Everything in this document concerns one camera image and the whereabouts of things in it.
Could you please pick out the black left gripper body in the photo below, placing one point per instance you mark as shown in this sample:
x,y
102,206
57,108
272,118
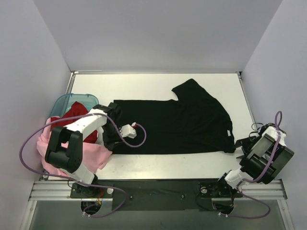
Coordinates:
x,y
111,138

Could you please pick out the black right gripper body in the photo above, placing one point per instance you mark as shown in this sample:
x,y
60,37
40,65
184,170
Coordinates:
x,y
246,144

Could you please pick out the black t shirt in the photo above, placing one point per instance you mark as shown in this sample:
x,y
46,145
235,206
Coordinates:
x,y
194,123

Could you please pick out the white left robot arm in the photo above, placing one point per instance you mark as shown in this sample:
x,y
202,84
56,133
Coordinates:
x,y
65,147

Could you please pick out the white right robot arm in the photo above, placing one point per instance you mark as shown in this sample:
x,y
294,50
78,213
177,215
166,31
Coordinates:
x,y
264,156

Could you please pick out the pink t shirt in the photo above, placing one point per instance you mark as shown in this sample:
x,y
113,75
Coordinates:
x,y
95,156

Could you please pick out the red t shirt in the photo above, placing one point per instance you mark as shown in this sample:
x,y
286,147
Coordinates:
x,y
77,109

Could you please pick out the teal plastic bin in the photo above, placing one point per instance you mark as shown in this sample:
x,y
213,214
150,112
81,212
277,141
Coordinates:
x,y
63,104

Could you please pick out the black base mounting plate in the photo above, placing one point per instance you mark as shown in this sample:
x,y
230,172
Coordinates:
x,y
160,195

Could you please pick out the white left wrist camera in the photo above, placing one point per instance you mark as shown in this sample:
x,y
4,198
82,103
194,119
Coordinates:
x,y
127,131

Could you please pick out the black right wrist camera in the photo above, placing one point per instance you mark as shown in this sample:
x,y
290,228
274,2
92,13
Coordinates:
x,y
257,128

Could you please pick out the aluminium front rail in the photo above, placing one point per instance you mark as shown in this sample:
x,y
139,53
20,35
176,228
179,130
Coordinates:
x,y
60,191

